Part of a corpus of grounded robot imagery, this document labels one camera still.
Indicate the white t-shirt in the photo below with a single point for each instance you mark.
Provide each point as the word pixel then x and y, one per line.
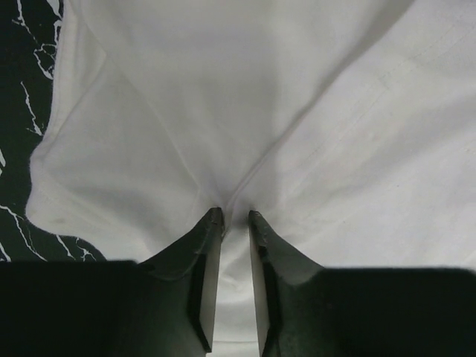
pixel 349 125

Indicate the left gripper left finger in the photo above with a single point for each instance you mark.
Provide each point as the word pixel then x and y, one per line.
pixel 164 306

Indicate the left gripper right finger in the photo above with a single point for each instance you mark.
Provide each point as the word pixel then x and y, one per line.
pixel 305 309

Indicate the black marbled table mat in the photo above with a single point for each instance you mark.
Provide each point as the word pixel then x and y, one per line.
pixel 29 37

